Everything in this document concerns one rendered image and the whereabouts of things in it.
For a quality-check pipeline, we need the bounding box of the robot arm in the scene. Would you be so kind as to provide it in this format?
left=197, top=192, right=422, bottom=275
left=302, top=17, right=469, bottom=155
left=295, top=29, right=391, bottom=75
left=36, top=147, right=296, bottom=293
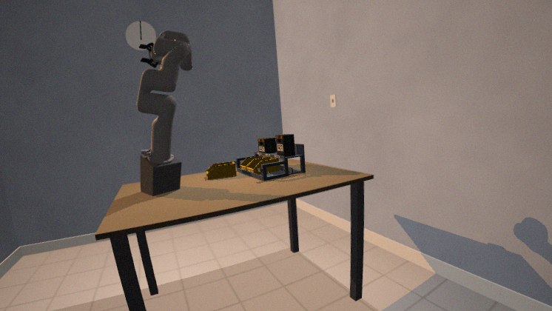
left=137, top=30, right=193, bottom=164

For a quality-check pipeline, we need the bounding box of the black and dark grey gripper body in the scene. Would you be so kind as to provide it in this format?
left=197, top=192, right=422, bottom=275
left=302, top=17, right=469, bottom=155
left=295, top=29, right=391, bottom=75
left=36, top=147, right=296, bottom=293
left=149, top=47, right=164, bottom=65

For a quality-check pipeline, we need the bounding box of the yellow bin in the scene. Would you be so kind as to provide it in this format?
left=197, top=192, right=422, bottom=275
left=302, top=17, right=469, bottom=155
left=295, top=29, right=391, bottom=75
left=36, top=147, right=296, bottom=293
left=240, top=155, right=268, bottom=170
left=206, top=161, right=237, bottom=180
left=247, top=157, right=280, bottom=175

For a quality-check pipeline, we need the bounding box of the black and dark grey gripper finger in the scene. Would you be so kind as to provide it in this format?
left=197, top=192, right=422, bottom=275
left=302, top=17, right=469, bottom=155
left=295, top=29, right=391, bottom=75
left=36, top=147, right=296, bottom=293
left=139, top=43, right=154, bottom=52
left=141, top=58, right=158, bottom=68

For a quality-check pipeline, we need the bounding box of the grey slanted shelf rack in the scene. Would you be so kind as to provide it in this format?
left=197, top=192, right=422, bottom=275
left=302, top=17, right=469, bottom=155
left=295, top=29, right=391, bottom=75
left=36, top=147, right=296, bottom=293
left=233, top=144, right=306, bottom=181

